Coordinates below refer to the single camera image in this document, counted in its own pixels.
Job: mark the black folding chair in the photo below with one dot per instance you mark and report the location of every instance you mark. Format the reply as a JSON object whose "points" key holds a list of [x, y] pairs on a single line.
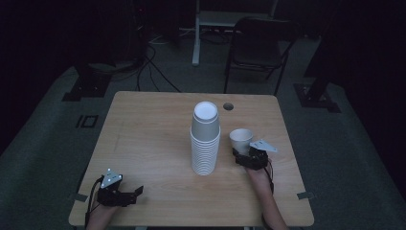
{"points": [[255, 44]]}

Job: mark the tall stack of paper cups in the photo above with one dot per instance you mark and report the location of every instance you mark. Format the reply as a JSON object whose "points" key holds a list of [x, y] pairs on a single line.
{"points": [[205, 140]]}

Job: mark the white metal desk frame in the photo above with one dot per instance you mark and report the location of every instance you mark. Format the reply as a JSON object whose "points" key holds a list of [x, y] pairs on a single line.
{"points": [[204, 19]]}

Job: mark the person's left hand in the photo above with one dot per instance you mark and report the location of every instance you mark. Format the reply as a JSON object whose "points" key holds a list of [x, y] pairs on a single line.
{"points": [[103, 214]]}

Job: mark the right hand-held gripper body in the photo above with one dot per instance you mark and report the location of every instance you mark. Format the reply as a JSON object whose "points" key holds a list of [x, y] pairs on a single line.
{"points": [[255, 159]]}

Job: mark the black stand base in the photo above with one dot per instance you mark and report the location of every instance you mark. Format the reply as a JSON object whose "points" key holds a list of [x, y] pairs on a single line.
{"points": [[87, 86], [316, 96]]}

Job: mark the single white paper cup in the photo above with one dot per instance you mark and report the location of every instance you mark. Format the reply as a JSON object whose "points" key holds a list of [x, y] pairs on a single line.
{"points": [[241, 138]]}

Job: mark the person's right hand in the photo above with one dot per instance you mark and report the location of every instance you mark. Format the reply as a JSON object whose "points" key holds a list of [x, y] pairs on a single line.
{"points": [[261, 180]]}

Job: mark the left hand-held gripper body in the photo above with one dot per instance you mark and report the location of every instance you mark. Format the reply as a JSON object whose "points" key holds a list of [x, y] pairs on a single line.
{"points": [[111, 195]]}

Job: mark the grey tape strip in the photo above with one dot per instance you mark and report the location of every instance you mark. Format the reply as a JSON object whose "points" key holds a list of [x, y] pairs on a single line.
{"points": [[305, 195], [80, 197]]}

